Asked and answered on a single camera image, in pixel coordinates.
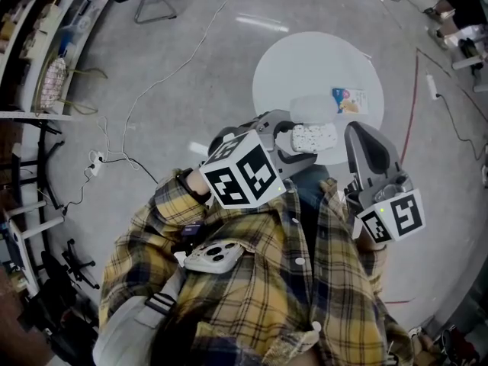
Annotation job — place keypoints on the person's left forearm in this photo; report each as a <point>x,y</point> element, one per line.
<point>200,183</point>

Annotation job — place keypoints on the white shelf unit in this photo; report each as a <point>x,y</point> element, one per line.
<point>38,116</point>

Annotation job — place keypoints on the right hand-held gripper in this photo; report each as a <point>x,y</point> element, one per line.
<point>400,216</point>

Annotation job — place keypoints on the white tube table leg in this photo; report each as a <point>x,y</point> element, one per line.
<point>42,227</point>
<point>26,208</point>

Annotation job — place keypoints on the short red floor tape line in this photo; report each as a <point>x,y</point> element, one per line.
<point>400,302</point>

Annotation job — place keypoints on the black and green floor bag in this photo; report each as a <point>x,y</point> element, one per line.
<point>470,48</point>

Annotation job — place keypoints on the blue and white snack packet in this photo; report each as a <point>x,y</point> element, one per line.
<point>354,101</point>

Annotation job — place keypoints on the person's right forearm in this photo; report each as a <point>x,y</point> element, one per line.
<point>371,244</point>

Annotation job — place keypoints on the black metal table frame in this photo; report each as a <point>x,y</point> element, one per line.
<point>45,166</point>

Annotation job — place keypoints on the white power strip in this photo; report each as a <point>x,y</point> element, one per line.
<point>96,163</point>
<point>432,86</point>

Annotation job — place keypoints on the black undershirt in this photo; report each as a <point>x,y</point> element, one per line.
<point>309,242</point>

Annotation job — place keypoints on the clear plastic storage bin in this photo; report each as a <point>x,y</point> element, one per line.
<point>82,13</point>

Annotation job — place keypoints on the small dark clip-on device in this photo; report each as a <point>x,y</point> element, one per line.
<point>192,230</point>

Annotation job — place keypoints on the dark red floor tape line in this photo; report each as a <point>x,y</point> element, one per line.
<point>434,61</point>

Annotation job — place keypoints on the black wristwatch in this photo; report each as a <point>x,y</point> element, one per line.
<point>190,191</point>

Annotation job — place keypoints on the pink checkered mesh bundle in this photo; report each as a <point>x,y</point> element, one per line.
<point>53,82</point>

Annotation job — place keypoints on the white smartphone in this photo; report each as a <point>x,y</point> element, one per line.
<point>213,257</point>

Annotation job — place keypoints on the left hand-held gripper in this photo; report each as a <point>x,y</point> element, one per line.
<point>244,170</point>

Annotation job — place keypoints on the black swivel chair base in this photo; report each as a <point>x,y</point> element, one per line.
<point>78,265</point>

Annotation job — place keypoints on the person's jeans leg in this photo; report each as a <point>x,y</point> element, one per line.
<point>309,189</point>

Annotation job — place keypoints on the yellow plaid shirt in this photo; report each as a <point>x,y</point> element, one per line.
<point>248,280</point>

